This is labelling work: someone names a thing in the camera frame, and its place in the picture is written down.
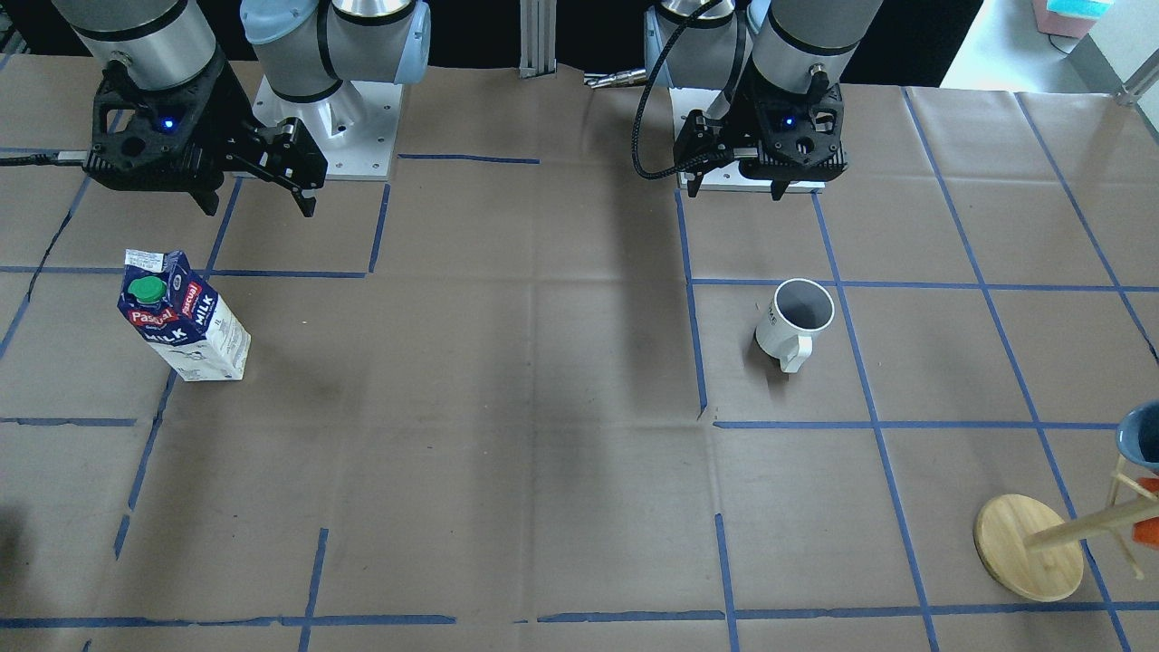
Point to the aluminium frame post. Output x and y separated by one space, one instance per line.
537 38

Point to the pink box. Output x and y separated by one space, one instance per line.
1071 19

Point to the white mug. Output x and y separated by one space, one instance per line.
799 311

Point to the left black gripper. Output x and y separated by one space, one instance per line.
735 132

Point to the blue mug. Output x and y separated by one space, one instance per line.
1137 436

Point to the orange mug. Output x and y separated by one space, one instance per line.
1146 532

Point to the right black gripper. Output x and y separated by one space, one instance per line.
232 127

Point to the wooden mug tree stand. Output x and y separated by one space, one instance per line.
1031 550

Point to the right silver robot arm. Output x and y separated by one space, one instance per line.
307 49

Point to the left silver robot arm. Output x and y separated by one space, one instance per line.
773 69

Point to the blue white milk carton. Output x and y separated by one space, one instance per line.
182 317

